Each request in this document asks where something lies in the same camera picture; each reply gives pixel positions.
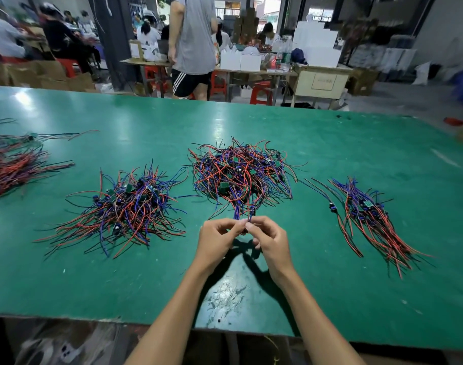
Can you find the person's left hand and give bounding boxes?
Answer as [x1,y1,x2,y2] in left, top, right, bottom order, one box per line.
[192,218,249,277]

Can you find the person's right hand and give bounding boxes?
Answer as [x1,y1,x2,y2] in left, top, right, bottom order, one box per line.
[244,215,298,290]

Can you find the pile of wires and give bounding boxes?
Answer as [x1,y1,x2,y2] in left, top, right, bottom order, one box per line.
[187,139,299,220]

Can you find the small bunch of set-aside wires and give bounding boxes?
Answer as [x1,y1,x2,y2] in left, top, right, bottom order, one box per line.
[330,177,432,280]

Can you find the person's right forearm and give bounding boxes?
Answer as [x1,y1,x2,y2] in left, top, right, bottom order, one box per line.
[276,276,367,365]

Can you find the person's left forearm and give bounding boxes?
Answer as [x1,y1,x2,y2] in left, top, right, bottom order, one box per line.
[125,266,221,365]

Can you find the red plastic stool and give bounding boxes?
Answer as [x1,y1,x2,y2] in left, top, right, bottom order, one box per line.
[144,66,172,94]
[210,70,229,96]
[55,58,80,78]
[250,81,276,105]

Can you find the cream cabinet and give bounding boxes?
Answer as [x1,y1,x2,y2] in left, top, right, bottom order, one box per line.
[290,66,354,110]

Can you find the long wooden work table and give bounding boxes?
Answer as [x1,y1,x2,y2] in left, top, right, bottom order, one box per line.
[121,58,354,108]

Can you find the row of white containers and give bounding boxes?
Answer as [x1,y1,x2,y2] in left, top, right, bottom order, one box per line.
[219,48,263,72]

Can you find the brown cardboard box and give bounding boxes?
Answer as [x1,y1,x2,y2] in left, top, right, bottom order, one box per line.
[347,68,379,96]

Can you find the stack of white boxes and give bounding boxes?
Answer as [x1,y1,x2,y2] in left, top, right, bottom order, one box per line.
[292,20,343,69]

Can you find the dark pillar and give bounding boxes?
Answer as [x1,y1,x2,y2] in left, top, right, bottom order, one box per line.
[87,0,140,92]

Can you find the row of cardboard boxes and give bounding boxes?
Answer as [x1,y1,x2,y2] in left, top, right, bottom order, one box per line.
[0,60,96,92]

